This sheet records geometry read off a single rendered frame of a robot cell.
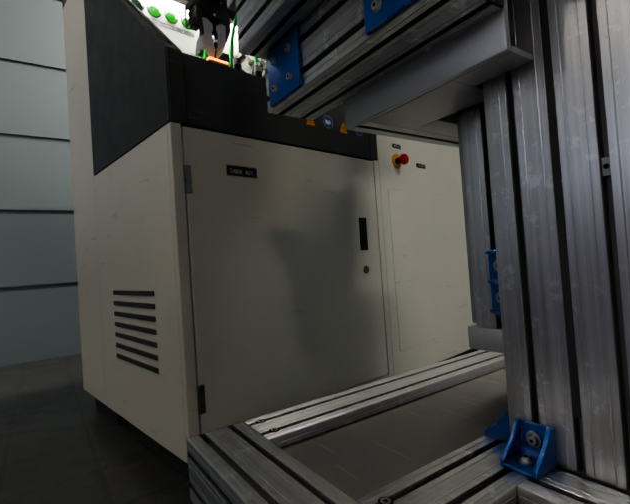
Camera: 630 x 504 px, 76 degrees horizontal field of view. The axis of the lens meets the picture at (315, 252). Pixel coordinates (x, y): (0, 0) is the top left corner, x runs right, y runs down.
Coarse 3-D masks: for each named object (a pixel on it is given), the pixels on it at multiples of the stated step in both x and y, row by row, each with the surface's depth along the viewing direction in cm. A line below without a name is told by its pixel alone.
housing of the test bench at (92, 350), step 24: (72, 0) 139; (72, 24) 140; (72, 48) 141; (72, 72) 142; (72, 96) 143; (72, 120) 144; (72, 144) 146; (72, 168) 147; (96, 240) 128; (96, 264) 128; (96, 288) 129; (96, 312) 130; (96, 336) 131; (96, 360) 132; (96, 384) 133; (96, 408) 145
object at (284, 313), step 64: (192, 128) 88; (192, 192) 87; (256, 192) 99; (320, 192) 114; (192, 256) 87; (256, 256) 98; (320, 256) 112; (256, 320) 96; (320, 320) 111; (256, 384) 95; (320, 384) 109
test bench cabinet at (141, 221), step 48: (144, 144) 96; (96, 192) 126; (144, 192) 97; (144, 240) 98; (144, 288) 99; (384, 288) 130; (144, 336) 100; (192, 336) 85; (144, 384) 101; (192, 384) 85; (144, 432) 102; (192, 432) 84
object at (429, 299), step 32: (384, 160) 135; (416, 160) 148; (448, 160) 164; (384, 192) 134; (416, 192) 146; (448, 192) 162; (384, 224) 133; (416, 224) 145; (448, 224) 160; (416, 256) 144; (448, 256) 159; (416, 288) 142; (448, 288) 157; (416, 320) 141; (448, 320) 156; (416, 352) 140; (448, 352) 154
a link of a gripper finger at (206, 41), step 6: (204, 18) 94; (204, 24) 94; (210, 24) 95; (204, 30) 94; (210, 30) 95; (204, 36) 94; (210, 36) 95; (198, 42) 97; (204, 42) 94; (210, 42) 95; (198, 48) 97; (204, 48) 96; (210, 48) 95; (210, 54) 95
